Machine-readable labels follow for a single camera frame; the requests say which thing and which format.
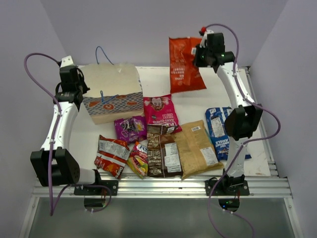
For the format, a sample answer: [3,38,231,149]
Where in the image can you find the orange Lerna cassava chips bag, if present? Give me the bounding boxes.
[169,37,207,94]

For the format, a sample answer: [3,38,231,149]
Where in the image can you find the blue checkered paper bag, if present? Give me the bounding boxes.
[81,62,144,124]

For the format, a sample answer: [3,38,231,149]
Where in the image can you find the pink hand cooked chips bag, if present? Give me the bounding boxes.
[143,94,182,133]

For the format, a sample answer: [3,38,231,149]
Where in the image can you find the brown Kettle chips bag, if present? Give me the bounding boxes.
[147,124,183,178]

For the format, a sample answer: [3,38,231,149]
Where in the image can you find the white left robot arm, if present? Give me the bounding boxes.
[30,65,103,195]

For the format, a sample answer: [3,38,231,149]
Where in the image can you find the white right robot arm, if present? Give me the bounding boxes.
[193,28,263,195]

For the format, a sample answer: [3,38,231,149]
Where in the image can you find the blue Doritos bag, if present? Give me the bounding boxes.
[204,107,252,162]

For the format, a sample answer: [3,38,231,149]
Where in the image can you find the purple candy bag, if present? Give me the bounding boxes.
[114,116,147,144]

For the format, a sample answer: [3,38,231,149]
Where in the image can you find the red Doritos bag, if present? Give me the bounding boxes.
[94,135,130,179]

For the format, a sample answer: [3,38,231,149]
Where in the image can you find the colourful Fox's candy bag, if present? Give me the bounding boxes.
[127,142,148,179]

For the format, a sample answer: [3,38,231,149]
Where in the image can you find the tan kraft snack bag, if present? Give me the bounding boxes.
[173,120,224,180]

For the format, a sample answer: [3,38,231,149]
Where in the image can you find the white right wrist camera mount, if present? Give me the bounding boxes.
[199,26,214,48]

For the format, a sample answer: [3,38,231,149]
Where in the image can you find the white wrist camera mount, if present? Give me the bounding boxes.
[58,56,75,68]
[199,26,214,48]

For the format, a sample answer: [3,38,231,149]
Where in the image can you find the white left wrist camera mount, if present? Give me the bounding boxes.
[58,56,75,68]

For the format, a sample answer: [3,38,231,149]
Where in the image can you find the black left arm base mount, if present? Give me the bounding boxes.
[74,170,118,196]

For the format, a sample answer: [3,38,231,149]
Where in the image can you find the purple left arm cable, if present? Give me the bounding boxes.
[23,53,112,217]

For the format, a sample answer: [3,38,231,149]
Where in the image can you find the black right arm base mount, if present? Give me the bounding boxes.
[205,175,250,196]

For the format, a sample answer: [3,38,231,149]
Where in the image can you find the aluminium front rail frame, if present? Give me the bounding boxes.
[19,174,304,238]

